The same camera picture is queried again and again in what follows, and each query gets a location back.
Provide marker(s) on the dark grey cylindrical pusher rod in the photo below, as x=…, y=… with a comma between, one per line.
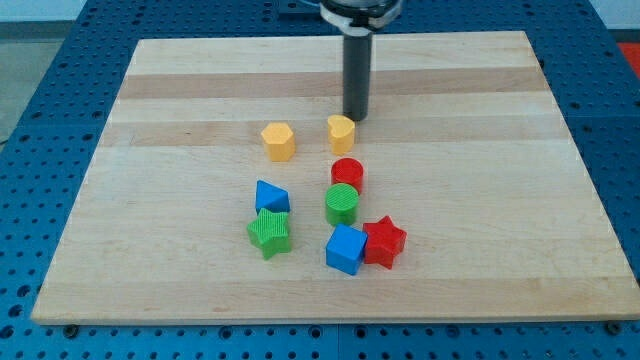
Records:
x=357, y=52

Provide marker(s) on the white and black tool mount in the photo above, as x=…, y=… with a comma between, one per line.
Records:
x=360, y=17

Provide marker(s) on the yellow heart block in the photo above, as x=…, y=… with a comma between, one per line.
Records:
x=341, y=134

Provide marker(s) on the red cylinder block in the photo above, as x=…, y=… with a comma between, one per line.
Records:
x=348, y=171

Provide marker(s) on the yellow hexagon block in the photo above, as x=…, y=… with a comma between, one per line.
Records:
x=279, y=141

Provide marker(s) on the green cylinder block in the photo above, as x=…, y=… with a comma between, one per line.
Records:
x=341, y=204

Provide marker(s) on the blue triangle block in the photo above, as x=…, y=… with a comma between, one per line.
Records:
x=271, y=197

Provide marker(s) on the red star block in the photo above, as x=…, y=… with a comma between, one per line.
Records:
x=385, y=241

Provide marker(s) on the blue cube block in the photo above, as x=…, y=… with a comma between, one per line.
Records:
x=345, y=249

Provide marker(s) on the green star block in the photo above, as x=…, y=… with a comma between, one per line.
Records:
x=270, y=233

